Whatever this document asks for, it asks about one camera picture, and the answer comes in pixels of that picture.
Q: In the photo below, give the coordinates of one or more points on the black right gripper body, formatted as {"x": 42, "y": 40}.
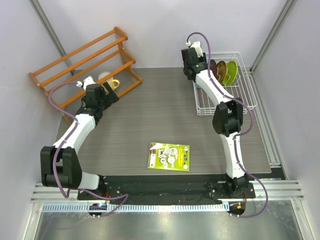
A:
{"x": 201, "y": 59}

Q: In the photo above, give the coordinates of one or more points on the aluminium frame post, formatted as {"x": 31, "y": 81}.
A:
{"x": 48, "y": 27}
{"x": 283, "y": 14}

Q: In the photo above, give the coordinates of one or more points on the white wire dish rack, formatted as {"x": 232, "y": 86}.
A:
{"x": 240, "y": 88}

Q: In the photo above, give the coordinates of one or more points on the lime green plate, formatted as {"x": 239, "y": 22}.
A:
{"x": 231, "y": 73}

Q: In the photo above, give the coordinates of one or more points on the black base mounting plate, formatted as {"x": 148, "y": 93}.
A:
{"x": 168, "y": 190}

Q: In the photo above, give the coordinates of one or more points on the aluminium frame post right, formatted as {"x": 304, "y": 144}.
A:
{"x": 283, "y": 14}

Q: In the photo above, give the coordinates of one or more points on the brown yellow-rimmed plate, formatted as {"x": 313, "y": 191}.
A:
{"x": 221, "y": 71}

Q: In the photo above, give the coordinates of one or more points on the white cup on shelf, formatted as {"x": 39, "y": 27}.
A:
{"x": 103, "y": 74}

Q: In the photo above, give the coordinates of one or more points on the aluminium frame post left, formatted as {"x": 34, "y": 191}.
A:
{"x": 48, "y": 27}

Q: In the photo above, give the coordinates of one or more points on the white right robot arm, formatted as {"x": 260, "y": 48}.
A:
{"x": 227, "y": 119}

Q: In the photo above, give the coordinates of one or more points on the aluminium front rail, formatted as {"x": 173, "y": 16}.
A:
{"x": 53, "y": 202}

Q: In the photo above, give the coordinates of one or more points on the red patterned plate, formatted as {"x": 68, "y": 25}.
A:
{"x": 213, "y": 67}

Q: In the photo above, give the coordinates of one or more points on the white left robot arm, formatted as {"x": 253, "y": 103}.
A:
{"x": 59, "y": 164}

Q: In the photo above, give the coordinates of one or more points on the yellow ceramic mug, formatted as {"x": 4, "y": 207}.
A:
{"x": 113, "y": 83}

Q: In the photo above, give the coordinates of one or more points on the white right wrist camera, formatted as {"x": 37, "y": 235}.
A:
{"x": 197, "y": 47}

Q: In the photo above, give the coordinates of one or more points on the green illustrated booklet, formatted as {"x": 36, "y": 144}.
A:
{"x": 167, "y": 156}

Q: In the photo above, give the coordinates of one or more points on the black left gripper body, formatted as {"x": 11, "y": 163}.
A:
{"x": 107, "y": 100}

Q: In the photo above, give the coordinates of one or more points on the aluminium side rail right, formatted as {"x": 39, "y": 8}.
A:
{"x": 268, "y": 138}

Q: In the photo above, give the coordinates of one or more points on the orange wooden shelf rack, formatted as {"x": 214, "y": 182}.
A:
{"x": 126, "y": 58}

